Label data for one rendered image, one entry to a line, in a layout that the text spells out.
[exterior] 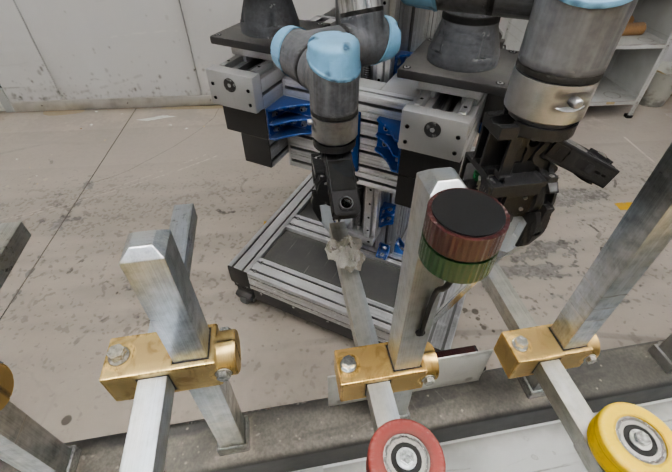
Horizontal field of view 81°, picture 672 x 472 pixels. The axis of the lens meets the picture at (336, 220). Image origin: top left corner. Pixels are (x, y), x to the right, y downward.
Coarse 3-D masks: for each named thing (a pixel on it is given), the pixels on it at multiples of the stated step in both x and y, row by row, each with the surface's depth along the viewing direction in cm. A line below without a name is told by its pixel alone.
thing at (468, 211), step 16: (448, 192) 31; (464, 192) 31; (480, 192) 31; (432, 208) 29; (448, 208) 29; (464, 208) 29; (480, 208) 29; (496, 208) 29; (448, 224) 28; (464, 224) 28; (480, 224) 28; (496, 224) 28; (448, 288) 35; (432, 304) 40
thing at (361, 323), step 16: (336, 224) 73; (336, 240) 70; (352, 272) 65; (352, 288) 62; (352, 304) 60; (352, 320) 58; (368, 320) 58; (368, 336) 56; (384, 384) 51; (368, 400) 51; (384, 400) 49; (384, 416) 48
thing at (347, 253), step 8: (344, 240) 69; (352, 240) 68; (360, 240) 70; (328, 248) 68; (336, 248) 67; (344, 248) 66; (352, 248) 68; (360, 248) 68; (328, 256) 67; (336, 256) 66; (344, 256) 65; (352, 256) 67; (360, 256) 66; (344, 264) 65; (352, 264) 65; (360, 264) 65
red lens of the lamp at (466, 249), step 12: (432, 216) 29; (432, 228) 29; (444, 228) 28; (504, 228) 28; (432, 240) 29; (444, 240) 28; (456, 240) 28; (468, 240) 27; (480, 240) 27; (492, 240) 27; (444, 252) 29; (456, 252) 28; (468, 252) 28; (480, 252) 28; (492, 252) 28
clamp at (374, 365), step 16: (336, 352) 53; (352, 352) 53; (368, 352) 53; (384, 352) 53; (432, 352) 53; (336, 368) 53; (368, 368) 51; (384, 368) 51; (416, 368) 51; (432, 368) 52; (352, 384) 50; (368, 384) 51; (400, 384) 52; (416, 384) 53
